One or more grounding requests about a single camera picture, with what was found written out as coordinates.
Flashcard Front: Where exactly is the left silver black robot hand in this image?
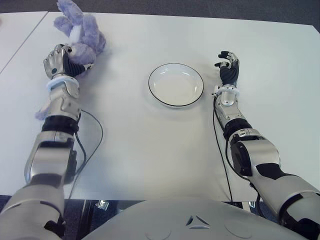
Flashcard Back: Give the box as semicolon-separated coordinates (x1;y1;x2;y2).
42;43;96;80

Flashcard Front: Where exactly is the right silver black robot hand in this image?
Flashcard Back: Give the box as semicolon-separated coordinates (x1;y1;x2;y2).
213;50;241;87

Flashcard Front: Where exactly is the purple plush bunny doll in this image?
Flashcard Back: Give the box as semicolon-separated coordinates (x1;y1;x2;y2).
34;0;107;121

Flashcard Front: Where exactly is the white plate with black rim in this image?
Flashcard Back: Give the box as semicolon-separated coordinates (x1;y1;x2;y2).
147;62;205;109

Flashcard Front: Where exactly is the grey robot torso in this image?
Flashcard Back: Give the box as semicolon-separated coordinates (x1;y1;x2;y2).
81;199;305;240

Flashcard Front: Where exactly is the right wrist white mount ring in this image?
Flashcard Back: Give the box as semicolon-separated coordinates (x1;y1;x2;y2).
211;84;241;97

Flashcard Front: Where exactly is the wrist white mount ring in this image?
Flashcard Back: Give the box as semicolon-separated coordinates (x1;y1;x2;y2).
211;84;241;97
45;75;79;89

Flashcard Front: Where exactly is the left wrist white mount ring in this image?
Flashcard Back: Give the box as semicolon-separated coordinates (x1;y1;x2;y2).
45;75;79;89

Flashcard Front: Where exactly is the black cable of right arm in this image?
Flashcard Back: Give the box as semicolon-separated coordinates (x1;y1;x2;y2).
212;96;235;202

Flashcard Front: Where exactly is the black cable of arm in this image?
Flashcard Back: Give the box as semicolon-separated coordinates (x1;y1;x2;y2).
70;109;104;201
212;96;235;202

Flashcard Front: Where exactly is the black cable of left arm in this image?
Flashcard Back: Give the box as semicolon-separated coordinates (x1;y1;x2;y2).
70;109;104;201

